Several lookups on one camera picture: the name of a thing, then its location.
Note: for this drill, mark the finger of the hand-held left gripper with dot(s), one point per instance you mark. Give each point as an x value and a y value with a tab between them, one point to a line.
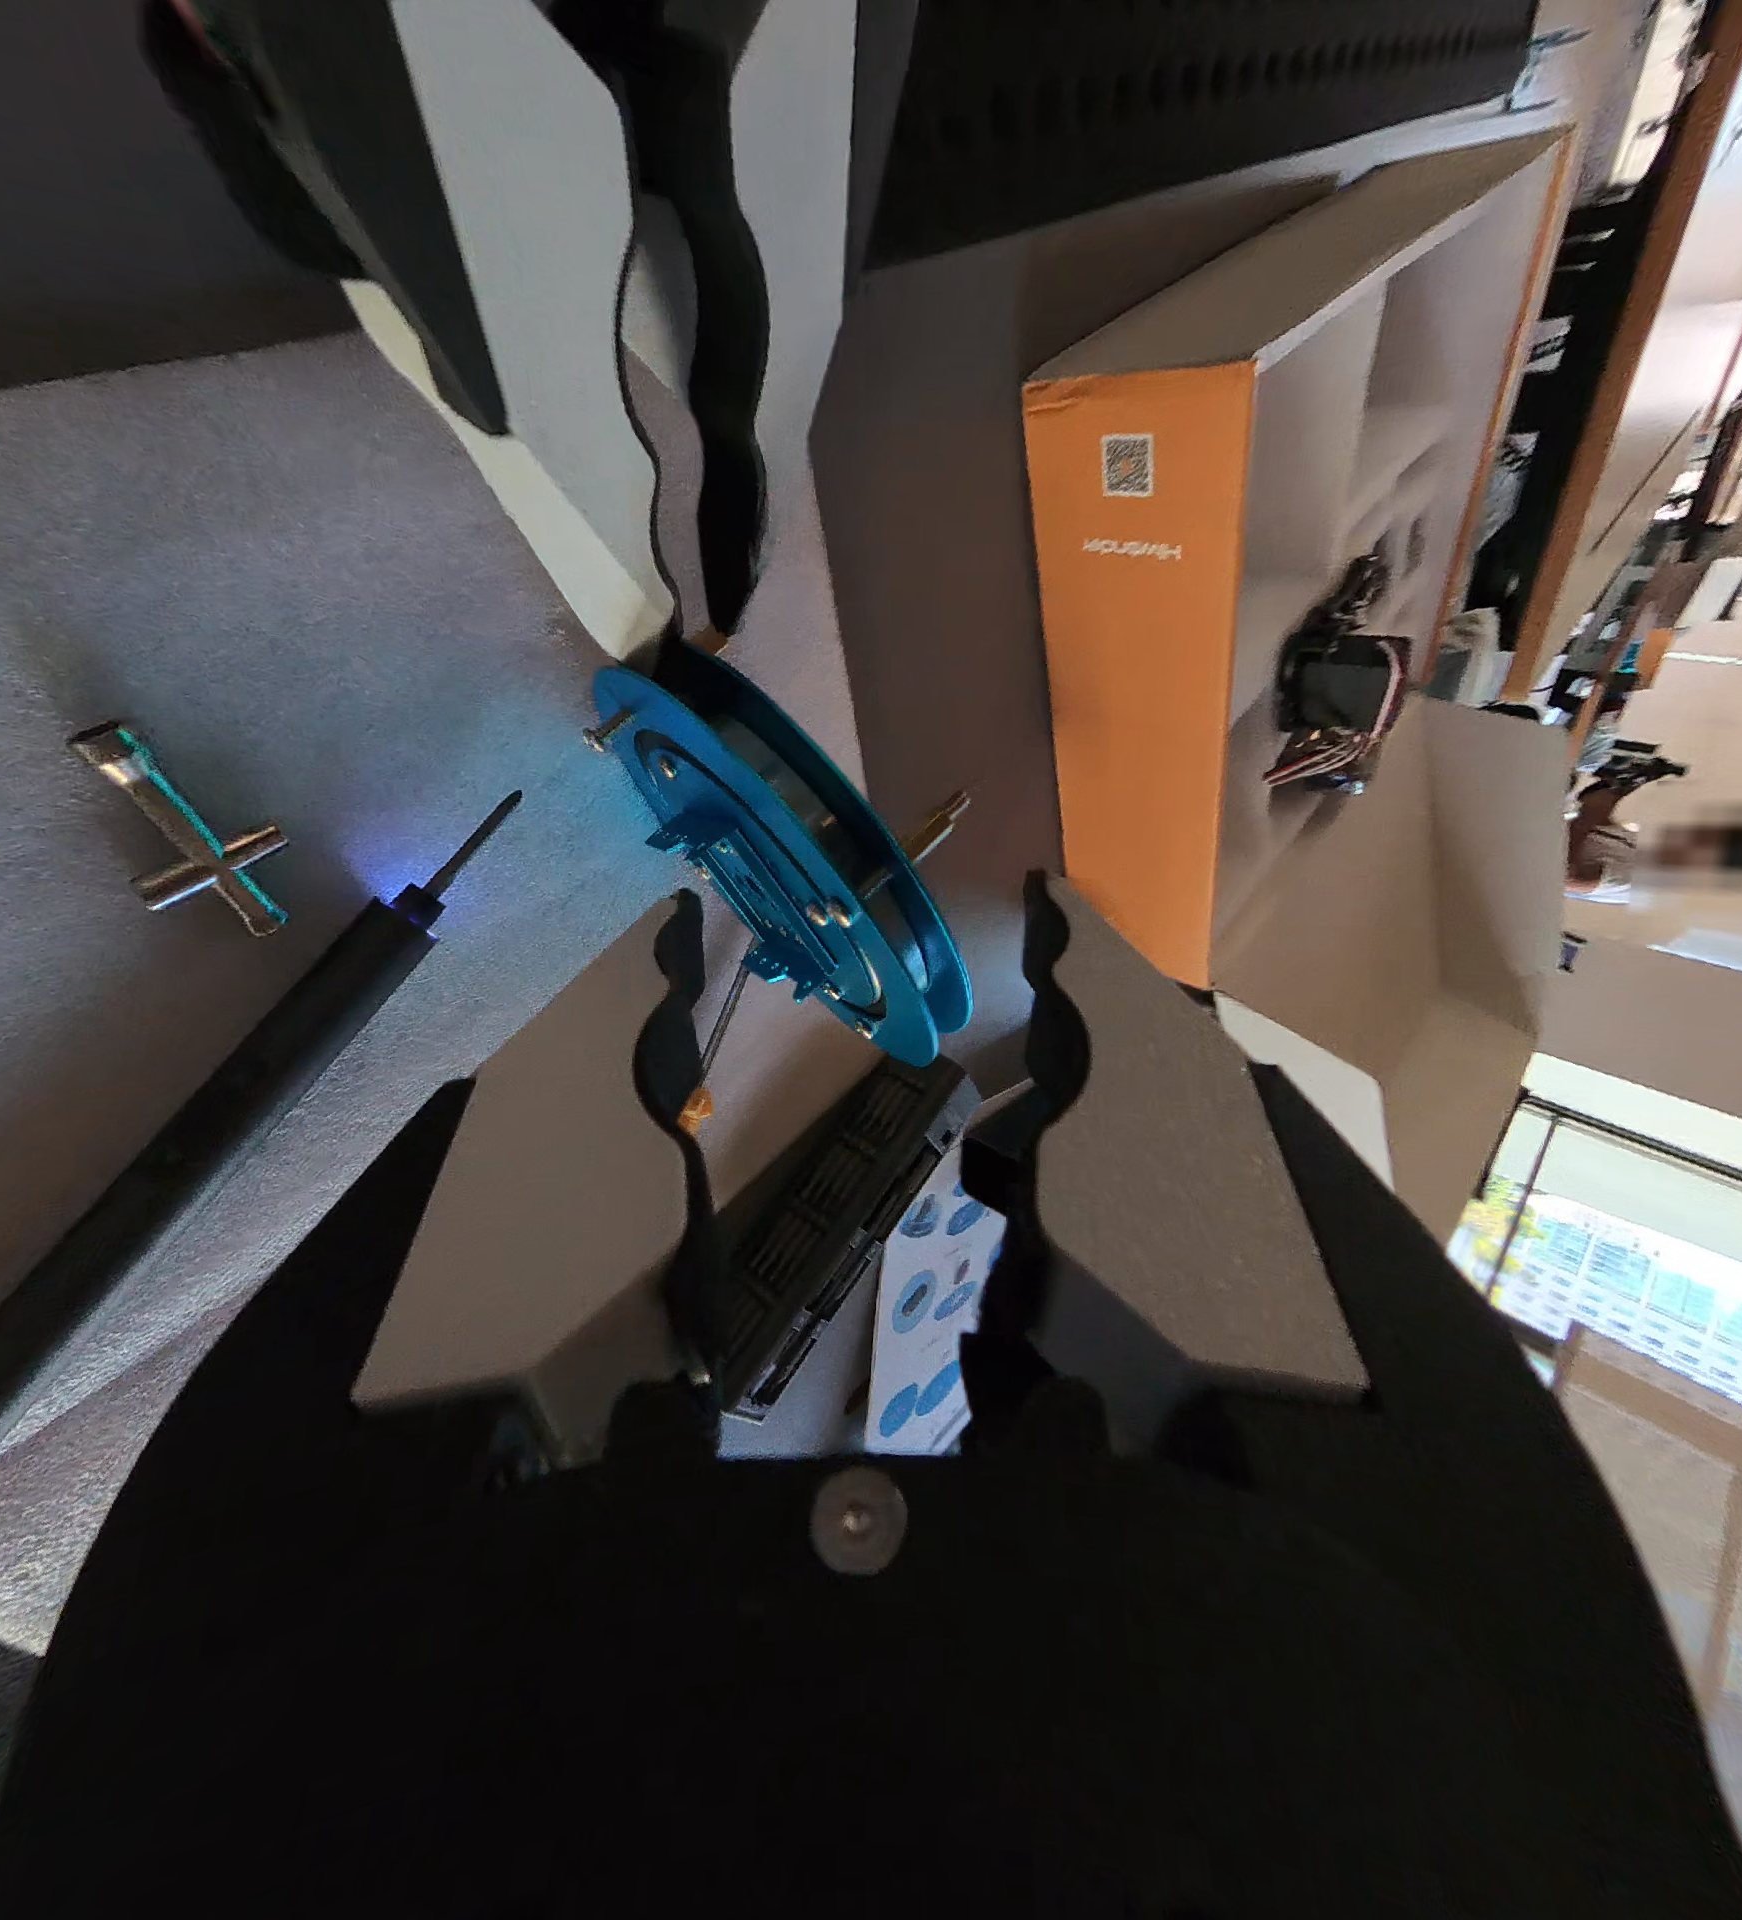
796	150
540	301

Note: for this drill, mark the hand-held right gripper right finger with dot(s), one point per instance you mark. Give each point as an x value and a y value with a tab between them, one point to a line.
1185	1201

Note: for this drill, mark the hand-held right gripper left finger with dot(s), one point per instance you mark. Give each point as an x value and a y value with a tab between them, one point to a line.
540	1231

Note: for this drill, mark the blue round metal turntable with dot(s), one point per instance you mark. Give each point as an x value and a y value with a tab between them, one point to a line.
750	839

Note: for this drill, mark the black servo robot arm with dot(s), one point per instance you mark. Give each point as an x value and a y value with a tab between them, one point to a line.
1336	676

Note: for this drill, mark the printed instruction sheet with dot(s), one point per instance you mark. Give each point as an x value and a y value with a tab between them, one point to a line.
931	1320

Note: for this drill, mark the black screwdriver bit case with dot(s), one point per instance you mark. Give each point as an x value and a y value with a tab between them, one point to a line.
841	1201

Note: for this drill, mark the black perforated foam pad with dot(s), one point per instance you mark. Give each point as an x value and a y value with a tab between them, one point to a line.
1185	122

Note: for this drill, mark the white foam sheet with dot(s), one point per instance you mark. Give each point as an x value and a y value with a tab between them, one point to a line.
211	569

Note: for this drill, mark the black framed window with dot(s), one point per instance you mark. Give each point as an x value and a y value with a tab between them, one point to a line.
1635	1277

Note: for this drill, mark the metal cross wrench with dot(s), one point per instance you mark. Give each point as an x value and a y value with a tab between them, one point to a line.
203	856

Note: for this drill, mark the orange cardboard box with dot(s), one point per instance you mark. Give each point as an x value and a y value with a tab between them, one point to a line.
1140	676

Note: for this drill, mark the wooden table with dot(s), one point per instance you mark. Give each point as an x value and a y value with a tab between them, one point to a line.
1635	345

